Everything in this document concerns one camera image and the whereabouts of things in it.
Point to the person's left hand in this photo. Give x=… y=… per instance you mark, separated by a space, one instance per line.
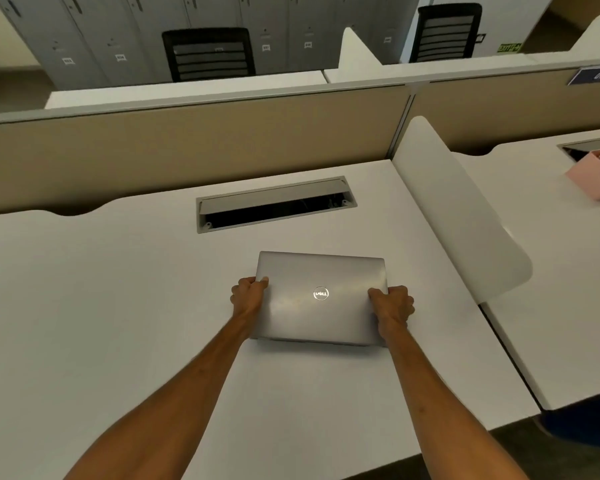
x=247 y=294

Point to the person's right hand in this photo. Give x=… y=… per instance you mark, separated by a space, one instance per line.
x=395 y=304

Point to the person's right thumb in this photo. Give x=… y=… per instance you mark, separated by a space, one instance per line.
x=377 y=293

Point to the person's left thumb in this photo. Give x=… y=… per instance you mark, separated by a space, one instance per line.
x=261 y=280

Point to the silver laptop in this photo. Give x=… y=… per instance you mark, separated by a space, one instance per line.
x=321 y=294

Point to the person's right forearm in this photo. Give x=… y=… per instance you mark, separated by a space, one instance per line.
x=445 y=404

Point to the person's left forearm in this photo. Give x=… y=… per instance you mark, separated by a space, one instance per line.
x=165 y=399

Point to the white curved desk divider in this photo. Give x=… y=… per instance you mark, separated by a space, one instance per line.
x=597 y=37
x=357 y=54
x=460 y=209

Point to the beige partition panel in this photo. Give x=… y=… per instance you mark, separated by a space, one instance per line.
x=190 y=144
x=520 y=107

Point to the black mesh office chair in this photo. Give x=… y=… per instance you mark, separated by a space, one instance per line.
x=209 y=54
x=447 y=32

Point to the pink storage box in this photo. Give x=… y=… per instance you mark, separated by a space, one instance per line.
x=597 y=177

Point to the row of grey lockers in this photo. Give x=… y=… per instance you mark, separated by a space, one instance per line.
x=205 y=34

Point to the green exit sign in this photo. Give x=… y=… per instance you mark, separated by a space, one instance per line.
x=510 y=47

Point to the blue desk name label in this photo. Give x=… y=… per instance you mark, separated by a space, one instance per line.
x=595 y=75

